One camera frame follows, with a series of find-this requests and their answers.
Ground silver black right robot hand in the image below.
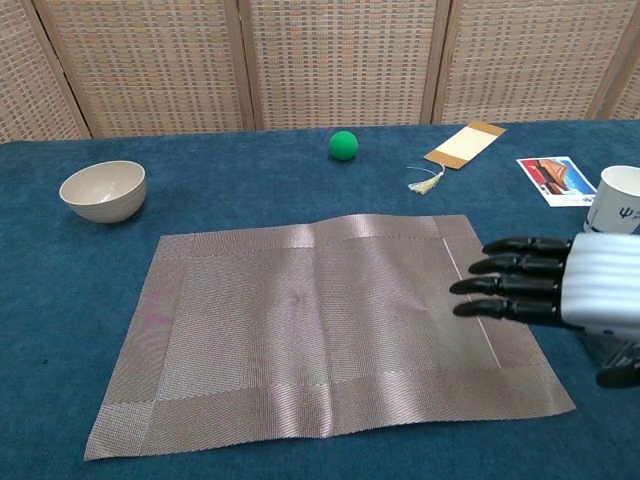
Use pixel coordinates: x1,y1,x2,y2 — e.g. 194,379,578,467
448,233,640,389

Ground woven wicker folding screen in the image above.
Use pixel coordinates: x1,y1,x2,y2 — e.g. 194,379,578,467
0,0,640,144

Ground blue carpet table cover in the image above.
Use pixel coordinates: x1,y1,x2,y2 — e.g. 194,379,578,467
0,118,640,480

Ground white paper cup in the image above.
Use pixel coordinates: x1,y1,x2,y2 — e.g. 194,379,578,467
585,165,640,236

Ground woven beige placemat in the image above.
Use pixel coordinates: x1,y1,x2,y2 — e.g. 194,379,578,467
82,213,577,462

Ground white round bowl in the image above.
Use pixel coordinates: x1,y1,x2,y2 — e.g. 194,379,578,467
59,160,148,224

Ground photo postcard with red building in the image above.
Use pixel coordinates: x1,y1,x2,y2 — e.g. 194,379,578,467
515,155,599,208

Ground green foam ball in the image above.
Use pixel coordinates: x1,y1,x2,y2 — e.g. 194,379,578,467
328,130,360,162

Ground tan bookmark with tassel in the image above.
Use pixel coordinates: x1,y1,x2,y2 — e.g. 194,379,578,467
406,120,507,196

